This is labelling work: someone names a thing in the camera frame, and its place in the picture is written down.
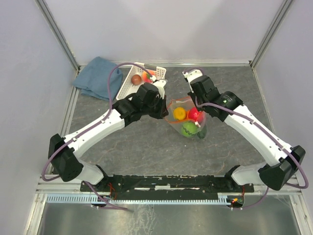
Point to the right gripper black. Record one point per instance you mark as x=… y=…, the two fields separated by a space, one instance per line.
x=191 y=94

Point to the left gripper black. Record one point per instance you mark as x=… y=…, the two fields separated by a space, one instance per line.
x=163 y=111

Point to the yellow lemon toy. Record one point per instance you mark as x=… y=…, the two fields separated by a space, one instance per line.
x=179 y=113

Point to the clear zip top bag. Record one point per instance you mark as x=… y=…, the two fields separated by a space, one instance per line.
x=187 y=104

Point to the red pomegranate toy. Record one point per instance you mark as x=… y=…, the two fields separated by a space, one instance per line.
x=195 y=115

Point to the peach fruit toy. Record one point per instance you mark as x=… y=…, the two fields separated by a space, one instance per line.
x=145 y=76

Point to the white plastic basket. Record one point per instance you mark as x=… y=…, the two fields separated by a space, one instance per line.
x=128 y=88

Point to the brown kiwi toy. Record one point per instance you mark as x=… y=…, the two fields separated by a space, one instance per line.
x=136 y=79

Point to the green watermelon toy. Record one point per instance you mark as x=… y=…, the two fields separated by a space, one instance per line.
x=188 y=129

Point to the dark green avocado toy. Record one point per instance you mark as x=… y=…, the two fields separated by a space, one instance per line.
x=202 y=134

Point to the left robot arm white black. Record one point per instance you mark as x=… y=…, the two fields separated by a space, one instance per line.
x=65 y=152

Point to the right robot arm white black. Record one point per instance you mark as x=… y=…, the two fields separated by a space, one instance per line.
x=282 y=160

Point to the blue folded cloth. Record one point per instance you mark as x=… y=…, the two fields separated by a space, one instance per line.
x=99 y=79

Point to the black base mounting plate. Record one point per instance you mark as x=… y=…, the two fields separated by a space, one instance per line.
x=131 y=187

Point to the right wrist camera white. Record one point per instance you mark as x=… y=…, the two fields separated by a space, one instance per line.
x=192 y=73

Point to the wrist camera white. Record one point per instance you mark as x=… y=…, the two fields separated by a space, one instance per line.
x=160 y=84
x=192 y=73

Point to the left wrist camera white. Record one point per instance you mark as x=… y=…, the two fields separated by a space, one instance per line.
x=160 y=84

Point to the light blue cable duct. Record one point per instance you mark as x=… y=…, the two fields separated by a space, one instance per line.
x=93 y=199

